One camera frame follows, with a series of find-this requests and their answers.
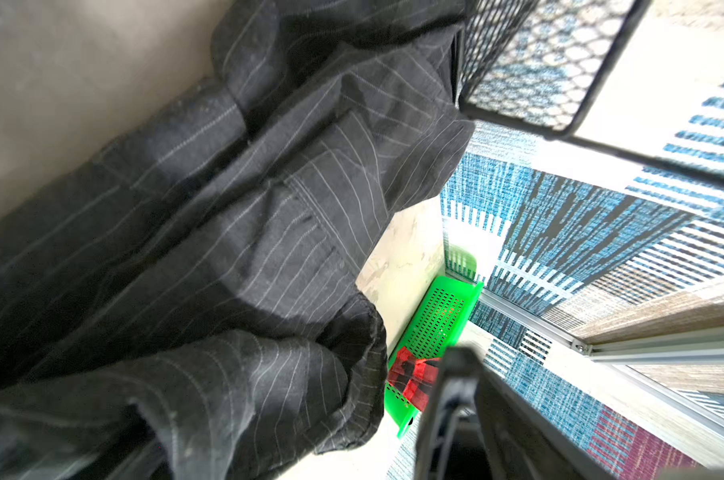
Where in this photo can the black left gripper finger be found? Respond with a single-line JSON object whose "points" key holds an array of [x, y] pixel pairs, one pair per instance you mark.
{"points": [[477, 427]]}

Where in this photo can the red black plaid shirt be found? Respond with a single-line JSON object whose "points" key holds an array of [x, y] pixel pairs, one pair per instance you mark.
{"points": [[414, 378]]}

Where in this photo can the black wire shelf rack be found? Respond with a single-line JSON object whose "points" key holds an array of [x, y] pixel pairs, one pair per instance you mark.
{"points": [[540, 67]]}

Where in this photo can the green plastic basket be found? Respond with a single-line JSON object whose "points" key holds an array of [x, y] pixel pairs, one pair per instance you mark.
{"points": [[437, 325]]}

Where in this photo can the dark grey striped shirt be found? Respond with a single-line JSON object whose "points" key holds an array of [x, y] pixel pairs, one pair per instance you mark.
{"points": [[184, 305]]}

